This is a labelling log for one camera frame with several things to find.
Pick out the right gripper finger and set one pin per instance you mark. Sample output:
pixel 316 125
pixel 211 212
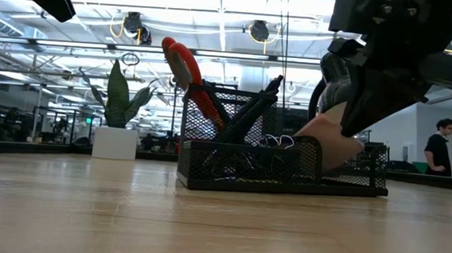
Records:
pixel 375 101

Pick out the pink sticky note pad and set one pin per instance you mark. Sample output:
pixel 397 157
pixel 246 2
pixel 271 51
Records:
pixel 328 141

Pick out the black mesh desk organizer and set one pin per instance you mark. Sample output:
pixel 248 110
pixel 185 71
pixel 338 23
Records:
pixel 247 168

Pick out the black desk lamp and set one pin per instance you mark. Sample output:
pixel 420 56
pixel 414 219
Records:
pixel 333 82

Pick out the green panel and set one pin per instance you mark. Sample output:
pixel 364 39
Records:
pixel 420 167

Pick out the person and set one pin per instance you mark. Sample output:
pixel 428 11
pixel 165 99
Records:
pixel 438 153

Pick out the black monitor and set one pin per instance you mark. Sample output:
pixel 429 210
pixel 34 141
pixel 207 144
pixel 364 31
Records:
pixel 292 123

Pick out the green plant in white pot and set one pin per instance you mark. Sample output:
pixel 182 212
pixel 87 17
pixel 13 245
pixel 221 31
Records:
pixel 115 142

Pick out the black aluminium table frame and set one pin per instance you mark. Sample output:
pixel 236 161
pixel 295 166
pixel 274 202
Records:
pixel 9 147

